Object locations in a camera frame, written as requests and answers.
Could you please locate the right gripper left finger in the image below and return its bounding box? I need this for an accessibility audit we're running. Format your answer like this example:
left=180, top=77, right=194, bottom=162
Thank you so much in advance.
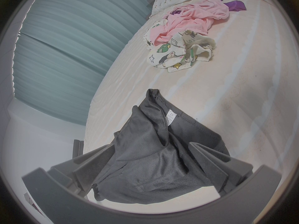
left=50, top=144, right=115, bottom=196

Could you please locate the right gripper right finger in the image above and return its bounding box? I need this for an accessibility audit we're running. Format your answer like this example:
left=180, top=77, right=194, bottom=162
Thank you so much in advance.
left=188, top=142, right=254, bottom=193

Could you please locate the black T-shirt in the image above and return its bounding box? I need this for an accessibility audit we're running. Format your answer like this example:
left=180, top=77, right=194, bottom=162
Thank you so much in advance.
left=92, top=88, right=232, bottom=205

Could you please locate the bed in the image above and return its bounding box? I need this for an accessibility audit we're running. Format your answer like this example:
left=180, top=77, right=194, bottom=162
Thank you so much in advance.
left=83, top=0, right=297, bottom=213

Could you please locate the pile of clothes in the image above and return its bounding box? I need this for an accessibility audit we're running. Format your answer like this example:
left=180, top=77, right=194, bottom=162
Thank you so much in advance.
left=143, top=0, right=247, bottom=74

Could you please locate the black chest of drawers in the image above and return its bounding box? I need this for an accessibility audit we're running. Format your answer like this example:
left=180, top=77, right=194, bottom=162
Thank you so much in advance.
left=72, top=139, right=84, bottom=159

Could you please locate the blue-green curtain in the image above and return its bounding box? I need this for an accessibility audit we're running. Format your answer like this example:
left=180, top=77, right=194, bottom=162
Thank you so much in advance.
left=18, top=0, right=161, bottom=55
left=10, top=33, right=122, bottom=126

